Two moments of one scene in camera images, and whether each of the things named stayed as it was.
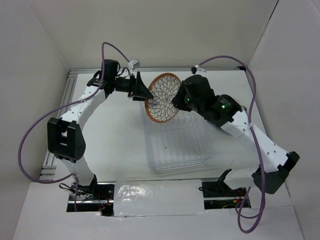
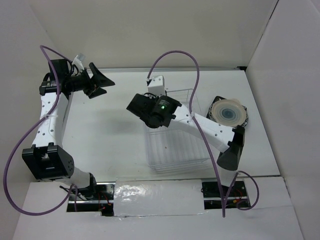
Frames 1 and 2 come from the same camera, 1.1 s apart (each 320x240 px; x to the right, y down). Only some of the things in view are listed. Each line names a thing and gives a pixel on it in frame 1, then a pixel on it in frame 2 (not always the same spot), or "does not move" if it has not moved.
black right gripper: (178, 100) to (151, 96)
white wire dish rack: (180, 143) does not move
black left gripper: (141, 91) to (98, 79)
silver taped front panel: (158, 197) does not move
